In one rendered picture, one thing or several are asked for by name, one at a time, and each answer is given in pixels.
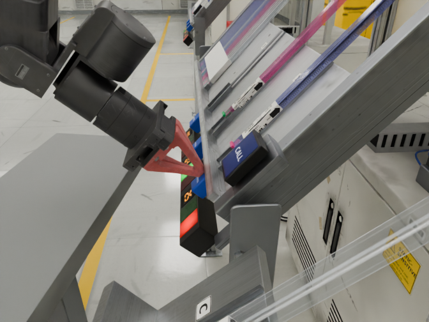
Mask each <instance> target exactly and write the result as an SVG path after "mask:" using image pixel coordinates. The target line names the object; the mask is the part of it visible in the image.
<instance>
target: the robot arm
mask: <svg viewBox="0 0 429 322"><path fill-rule="evenodd" d="M59 33H60V16H58V0H0V81H1V82H2V83H4V84H6V85H8V86H11V87H14V88H24V89H26V90H28V91H29V92H31V93H33V94H34V95H36V96H38V97H40V98H42V97H43V95H44V94H45V92H46V91H47V90H48V88H49V87H50V85H51V84H52V82H53V81H54V79H55V78H56V76H57V75H58V73H59V71H60V69H61V68H62V67H63V65H64V64H65V62H66V60H67V59H68V58H69V56H70V54H71V53H72V52H73V50H74V51H75V52H74V53H73V55H72V56H71V58H70V59H69V61H68V62H67V64H66V65H65V66H64V68H63V69H62V71H61V73H60V74H59V75H58V77H57V79H56V80H55V81H54V83H53V84H52V85H53V86H54V87H55V88H56V89H55V91H54V92H53V94H54V95H55V97H54V98H55V99H56V100H57V101H59V102H61V103H62V104H63V105H65V106H67V107H68V108H69V109H71V110H72V111H74V112H76V113H77V114H78V115H79V116H81V117H83V118H84V119H86V120H87V121H88V122H92V120H93V119H94V118H95V117H96V119H95V121H94V122H93V125H94V126H96V127H98V128H99V129H100V130H102V131H103V132H105V133H106V134H108V135H109V136H111V137H112V138H114V139H115V140H117V141H118V142H120V143H121V144H123V146H125V147H127V148H128V150H127V152H126V156H125V159H124V162H123V167H124V168H125V169H127V170H129V171H130V172H131V173H132V172H133V171H134V170H136V168H137V167H138V166H141V167H142V168H143V169H145V170H147V171H154V172H162V173H177V174H183V175H188V176H194V177H198V178H199V177H201V176H202V175H203V174H204V165H203V163H202V162H201V160H200V158H199V156H198V154H197V153H196V151H195V149H194V148H193V146H192V144H191V142H190V140H189V138H188V136H187V134H186V132H185V130H184V128H183V126H182V124H181V123H180V121H179V120H178V119H176V118H175V117H173V116H171V117H170V118H168V117H166V115H164V114H165V109H166V108H167V107H168V105H167V104H165V103H164V102H163V101H161V100H159V102H158V103H157V104H156V105H155V106H154V107H153V109H151V108H149V107H148V106H147V105H146V104H144V103H143V102H141V101H140V100H139V99H138V98H136V97H134V96H133V95H132V94H131V93H129V92H128V91H127V90H125V89H124V88H122V87H121V86H119V87H118V89H117V90H115V89H116V88H117V86H118V84H117V83H116V82H114V81H117V82H126V81H127V79H128V78H129V76H130V75H131V74H132V73H133V71H134V70H135V69H136V67H138V65H139V64H140V62H141V61H142V60H143V59H144V57H145V56H146V55H147V53H148V52H149V51H150V50H151V48H152V47H153V45H154V44H155V43H156V40H155V38H154V36H153V35H152V34H151V33H150V31H149V30H148V29H147V28H146V27H145V26H144V25H143V24H142V23H141V22H139V21H138V20H137V19H136V18H135V17H133V16H132V15H130V14H129V13H128V12H127V11H124V10H123V9H121V8H119V7H117V6H116V5H115V4H114V3H112V2H111V1H109V0H102V1H100V2H99V3H98V4H97V5H95V6H94V10H93V11H92V12H91V13H90V14H89V16H88V17H87V18H86V19H85V21H83V23H82V24H81V25H80V27H79V26H78V27H77V30H76V32H75V33H73V35H72V38H71V40H70V41H69V42H68V44H67V45H66V44H64V43H63V42H61V41H60V40H59ZM177 146H178V147H179V148H180V149H181V150H182V151H183V153H184V154H185V155H186V156H187V157H188V159H189V160H190V162H191V163H192V164H193V166H191V165H188V164H185V163H182V162H180V161H178V160H176V159H173V158H171V157H169V156H167V153H168V152H169V151H170V150H171V149H172V148H173V149H174V148H175V147H177Z"/></svg>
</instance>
